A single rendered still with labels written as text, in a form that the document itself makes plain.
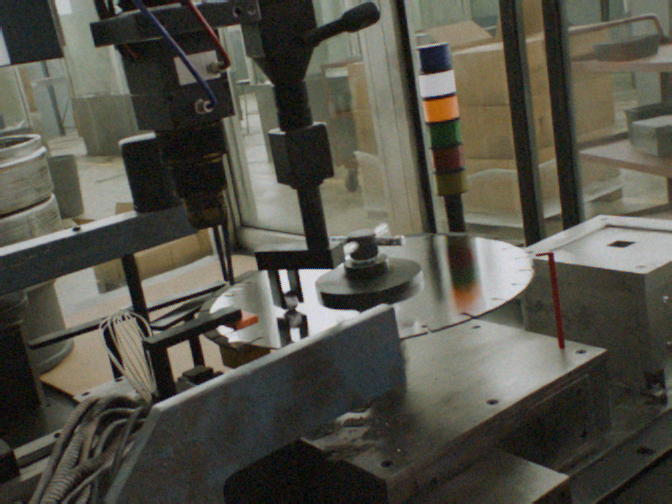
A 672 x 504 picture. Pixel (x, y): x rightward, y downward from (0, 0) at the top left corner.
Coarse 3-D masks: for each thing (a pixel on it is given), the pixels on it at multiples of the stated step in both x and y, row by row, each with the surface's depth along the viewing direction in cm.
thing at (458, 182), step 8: (464, 168) 113; (440, 176) 112; (448, 176) 112; (456, 176) 112; (464, 176) 113; (440, 184) 113; (448, 184) 112; (456, 184) 112; (464, 184) 113; (440, 192) 113; (448, 192) 113; (456, 192) 113
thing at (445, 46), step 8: (416, 48) 109; (424, 48) 108; (432, 48) 108; (440, 48) 108; (448, 48) 109; (416, 56) 110; (424, 56) 109; (432, 56) 108; (440, 56) 108; (448, 56) 109; (424, 64) 109; (432, 64) 108; (440, 64) 108; (448, 64) 109
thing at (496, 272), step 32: (416, 256) 95; (448, 256) 93; (480, 256) 91; (512, 256) 89; (256, 288) 94; (288, 288) 92; (416, 288) 85; (448, 288) 83; (480, 288) 82; (512, 288) 80; (288, 320) 82; (320, 320) 81; (416, 320) 76; (448, 320) 75
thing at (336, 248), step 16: (304, 192) 79; (304, 208) 79; (320, 208) 80; (304, 224) 80; (320, 224) 80; (320, 240) 80; (256, 256) 83; (272, 256) 82; (288, 256) 82; (304, 256) 81; (320, 256) 80; (336, 256) 80; (272, 272) 83; (288, 272) 85; (272, 288) 84
